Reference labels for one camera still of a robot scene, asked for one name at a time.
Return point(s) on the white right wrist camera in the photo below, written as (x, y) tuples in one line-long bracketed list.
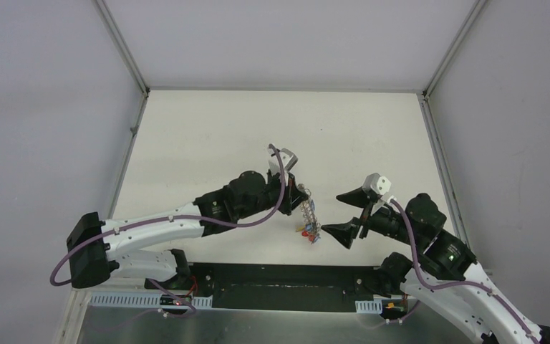
[(376, 185)]

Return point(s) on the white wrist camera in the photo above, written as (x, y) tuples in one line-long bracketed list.
[(376, 185), (281, 159)]

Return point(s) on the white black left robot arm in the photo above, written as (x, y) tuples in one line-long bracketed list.
[(101, 249)]

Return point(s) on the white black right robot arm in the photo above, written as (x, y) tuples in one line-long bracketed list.
[(441, 272)]

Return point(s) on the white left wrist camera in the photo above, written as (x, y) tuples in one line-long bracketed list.
[(281, 159)]

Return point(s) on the left white cable duct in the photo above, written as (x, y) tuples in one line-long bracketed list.
[(147, 300)]

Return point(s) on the black mounting base plate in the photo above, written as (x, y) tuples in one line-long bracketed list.
[(272, 287)]

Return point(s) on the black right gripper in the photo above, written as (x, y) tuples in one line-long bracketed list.
[(344, 231)]

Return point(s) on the right white cable duct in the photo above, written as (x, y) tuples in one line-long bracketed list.
[(368, 306)]

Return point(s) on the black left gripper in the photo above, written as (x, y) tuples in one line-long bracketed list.
[(292, 198)]

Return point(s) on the white cable duct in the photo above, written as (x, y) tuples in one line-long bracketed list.
[(368, 306), (147, 300)]

